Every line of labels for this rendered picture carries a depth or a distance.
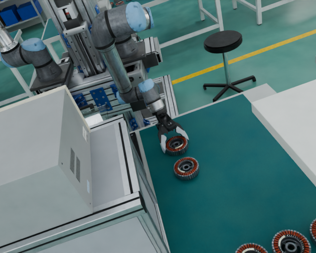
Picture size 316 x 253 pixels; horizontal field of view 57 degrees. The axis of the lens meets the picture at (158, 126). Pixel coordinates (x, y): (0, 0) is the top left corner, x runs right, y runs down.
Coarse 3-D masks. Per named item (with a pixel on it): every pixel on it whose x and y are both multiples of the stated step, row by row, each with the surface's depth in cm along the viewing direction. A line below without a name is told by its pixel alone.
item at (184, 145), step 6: (174, 138) 145; (180, 138) 143; (168, 144) 142; (174, 144) 142; (180, 144) 143; (186, 144) 139; (168, 150) 140; (174, 150) 138; (180, 150) 137; (186, 150) 140
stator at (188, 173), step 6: (180, 162) 131; (186, 162) 132; (192, 162) 129; (174, 168) 130; (180, 168) 131; (192, 168) 127; (198, 168) 127; (180, 174) 126; (186, 174) 125; (192, 174) 125
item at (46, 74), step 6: (36, 66) 171; (42, 66) 171; (48, 66) 172; (54, 66) 175; (36, 72) 176; (42, 72) 173; (48, 72) 173; (54, 72) 176; (60, 72) 178; (42, 78) 174; (48, 78) 174; (54, 78) 176
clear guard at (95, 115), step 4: (104, 104) 132; (92, 108) 132; (96, 108) 131; (100, 108) 130; (104, 108) 129; (84, 112) 131; (88, 112) 130; (92, 112) 129; (96, 112) 128; (100, 112) 128; (104, 112) 127; (84, 116) 129; (88, 116) 128; (92, 116) 127; (96, 116) 126; (100, 116) 125; (104, 116) 124; (88, 120) 125; (92, 120) 124; (96, 120) 124; (100, 120) 123; (88, 124) 123; (92, 124) 122
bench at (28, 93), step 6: (18, 30) 405; (12, 36) 389; (18, 36) 391; (0, 60) 340; (18, 72) 358; (18, 78) 360; (24, 84) 366; (30, 84) 392; (18, 96) 374; (24, 96) 376; (30, 96) 377; (0, 102) 375; (6, 102) 375
